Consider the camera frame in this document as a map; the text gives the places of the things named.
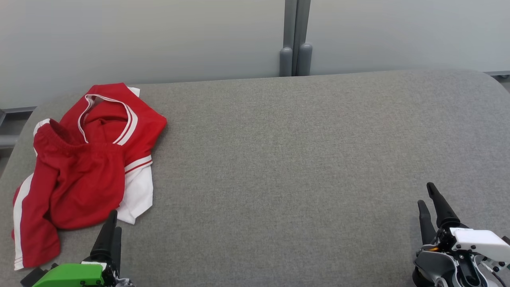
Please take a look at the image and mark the red jersey with white sleeves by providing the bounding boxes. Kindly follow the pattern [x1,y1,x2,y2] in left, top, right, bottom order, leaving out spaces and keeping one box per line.
[60,83,168,225]

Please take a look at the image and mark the grey partition post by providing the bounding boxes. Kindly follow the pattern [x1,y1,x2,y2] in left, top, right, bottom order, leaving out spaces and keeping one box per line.
[279,0,298,77]
[296,0,313,76]

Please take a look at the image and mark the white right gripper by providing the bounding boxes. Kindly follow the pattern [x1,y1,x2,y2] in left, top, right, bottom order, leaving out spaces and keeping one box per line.
[412,182,510,287]

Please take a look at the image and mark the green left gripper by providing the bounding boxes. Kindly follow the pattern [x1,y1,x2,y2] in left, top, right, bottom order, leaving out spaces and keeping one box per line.
[31,210,134,287]

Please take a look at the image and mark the grey floor pipe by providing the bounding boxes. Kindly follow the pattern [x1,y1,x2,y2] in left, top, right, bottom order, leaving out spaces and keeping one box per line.
[0,135,20,150]

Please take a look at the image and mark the red basketball shorts white stripe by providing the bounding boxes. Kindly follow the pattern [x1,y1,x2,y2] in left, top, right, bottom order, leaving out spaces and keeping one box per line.
[11,118,126,271]

